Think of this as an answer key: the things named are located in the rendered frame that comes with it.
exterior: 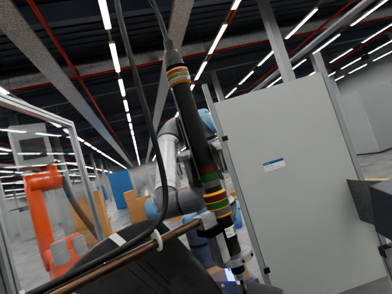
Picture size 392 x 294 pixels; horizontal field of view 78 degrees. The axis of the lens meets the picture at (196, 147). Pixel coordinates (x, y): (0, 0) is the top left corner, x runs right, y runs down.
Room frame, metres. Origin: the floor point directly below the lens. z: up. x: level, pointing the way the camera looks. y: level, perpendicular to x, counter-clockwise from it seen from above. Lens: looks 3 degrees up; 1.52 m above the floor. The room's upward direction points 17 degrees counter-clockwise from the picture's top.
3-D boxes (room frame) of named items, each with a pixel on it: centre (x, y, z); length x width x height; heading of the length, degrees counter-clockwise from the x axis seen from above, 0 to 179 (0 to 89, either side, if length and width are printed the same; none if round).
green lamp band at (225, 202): (0.46, -0.01, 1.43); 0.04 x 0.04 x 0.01
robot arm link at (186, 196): (0.73, 0.03, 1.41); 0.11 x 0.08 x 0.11; 82
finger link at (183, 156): (0.46, 0.02, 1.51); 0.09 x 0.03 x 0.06; 174
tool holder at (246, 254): (0.45, 0.00, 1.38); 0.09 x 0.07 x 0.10; 129
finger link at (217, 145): (0.47, -0.03, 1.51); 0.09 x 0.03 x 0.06; 14
